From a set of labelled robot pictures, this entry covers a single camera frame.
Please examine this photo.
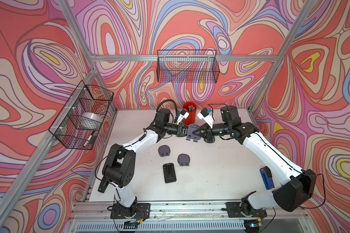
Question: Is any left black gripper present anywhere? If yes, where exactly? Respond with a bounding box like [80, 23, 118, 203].
[162, 124, 193, 138]

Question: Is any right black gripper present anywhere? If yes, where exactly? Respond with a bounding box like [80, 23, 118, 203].
[192, 121, 230, 142]

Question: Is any grey phone stand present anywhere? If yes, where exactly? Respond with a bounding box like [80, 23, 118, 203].
[186, 124, 201, 143]
[178, 153, 190, 167]
[158, 145, 171, 157]

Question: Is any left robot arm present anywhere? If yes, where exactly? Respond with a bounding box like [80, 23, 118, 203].
[95, 99, 189, 212]

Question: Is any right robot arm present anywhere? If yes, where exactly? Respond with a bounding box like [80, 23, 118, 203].
[193, 105, 324, 217]

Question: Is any black rectangular phone holder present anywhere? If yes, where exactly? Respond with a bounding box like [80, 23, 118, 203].
[162, 163, 177, 183]

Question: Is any red pen cup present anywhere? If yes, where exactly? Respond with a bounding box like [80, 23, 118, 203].
[182, 102, 197, 125]

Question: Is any blue stapler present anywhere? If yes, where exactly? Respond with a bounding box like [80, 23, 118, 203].
[260, 166, 275, 190]

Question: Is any silver tape roll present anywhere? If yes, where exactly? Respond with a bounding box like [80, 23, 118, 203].
[77, 112, 103, 131]

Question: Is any black marker in basket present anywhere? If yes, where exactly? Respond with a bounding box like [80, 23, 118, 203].
[83, 131, 96, 148]

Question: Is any black stapler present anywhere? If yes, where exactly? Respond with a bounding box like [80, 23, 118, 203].
[98, 181, 109, 193]

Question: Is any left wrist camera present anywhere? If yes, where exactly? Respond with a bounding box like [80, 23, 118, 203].
[175, 109, 190, 124]

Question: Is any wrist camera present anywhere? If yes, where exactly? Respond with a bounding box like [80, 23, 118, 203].
[197, 108, 214, 128]
[175, 109, 190, 124]

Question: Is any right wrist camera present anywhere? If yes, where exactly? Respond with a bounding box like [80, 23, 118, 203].
[197, 108, 214, 128]

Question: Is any back wire basket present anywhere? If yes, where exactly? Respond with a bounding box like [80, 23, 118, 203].
[157, 49, 220, 83]

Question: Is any wire basket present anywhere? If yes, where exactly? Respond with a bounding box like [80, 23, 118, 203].
[157, 49, 220, 83]
[49, 81, 114, 150]

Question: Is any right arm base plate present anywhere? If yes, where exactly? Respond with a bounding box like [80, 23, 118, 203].
[225, 202, 267, 218]

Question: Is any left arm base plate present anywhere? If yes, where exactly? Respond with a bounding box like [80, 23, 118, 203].
[107, 203, 151, 219]

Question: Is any left wire basket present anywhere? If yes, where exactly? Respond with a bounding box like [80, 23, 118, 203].
[49, 81, 114, 150]

